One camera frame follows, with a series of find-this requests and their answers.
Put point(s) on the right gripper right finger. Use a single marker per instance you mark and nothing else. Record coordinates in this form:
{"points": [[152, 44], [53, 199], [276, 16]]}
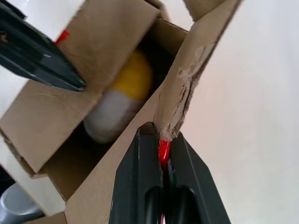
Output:
{"points": [[194, 186]]}

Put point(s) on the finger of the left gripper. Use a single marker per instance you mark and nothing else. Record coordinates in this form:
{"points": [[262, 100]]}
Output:
{"points": [[35, 60]]}

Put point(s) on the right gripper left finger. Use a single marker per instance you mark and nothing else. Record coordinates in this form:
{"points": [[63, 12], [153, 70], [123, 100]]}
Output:
{"points": [[135, 182]]}

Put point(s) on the brown cardboard box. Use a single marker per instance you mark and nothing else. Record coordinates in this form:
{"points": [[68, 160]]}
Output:
{"points": [[58, 109]]}

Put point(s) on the yellow and white item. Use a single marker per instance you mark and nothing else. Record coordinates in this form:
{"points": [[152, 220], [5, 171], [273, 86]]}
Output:
{"points": [[135, 77]]}

